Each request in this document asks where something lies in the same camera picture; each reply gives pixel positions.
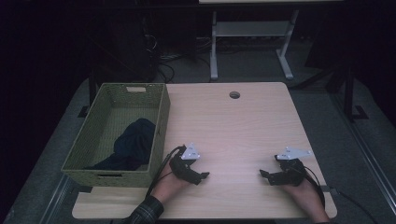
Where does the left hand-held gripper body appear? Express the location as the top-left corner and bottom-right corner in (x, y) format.
(169, 142), (202, 185)

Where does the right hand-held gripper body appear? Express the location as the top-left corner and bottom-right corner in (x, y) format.
(273, 146), (313, 187)

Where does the dark blue knit sweater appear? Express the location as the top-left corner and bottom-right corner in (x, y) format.
(83, 118), (157, 172)

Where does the green woven basket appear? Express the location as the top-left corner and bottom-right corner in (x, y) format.
(61, 82), (172, 189)

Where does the person's left hand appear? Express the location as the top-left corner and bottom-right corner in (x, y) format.
(150, 161), (191, 203)

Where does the person's right hand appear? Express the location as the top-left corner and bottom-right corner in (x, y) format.
(281, 178), (330, 220)

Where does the black metal stand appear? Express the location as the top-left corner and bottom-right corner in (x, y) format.
(77, 69), (98, 119)
(295, 60), (370, 123)

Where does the white metal desk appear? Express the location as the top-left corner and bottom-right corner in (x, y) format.
(198, 0), (344, 81)

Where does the left hand-held gripper black cable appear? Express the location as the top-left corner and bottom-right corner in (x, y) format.
(145, 145), (187, 198)

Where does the hand-held gripper black cable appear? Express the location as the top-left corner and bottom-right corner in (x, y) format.
(303, 164), (373, 224)
(145, 145), (187, 198)

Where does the right hand-held gripper black cable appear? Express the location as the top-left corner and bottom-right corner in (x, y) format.
(303, 164), (373, 224)

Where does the metal floor rail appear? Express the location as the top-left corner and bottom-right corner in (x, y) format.
(38, 174), (74, 224)
(330, 92), (396, 217)

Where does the bundle of floor cables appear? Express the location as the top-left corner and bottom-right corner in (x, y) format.
(146, 34), (213, 84)

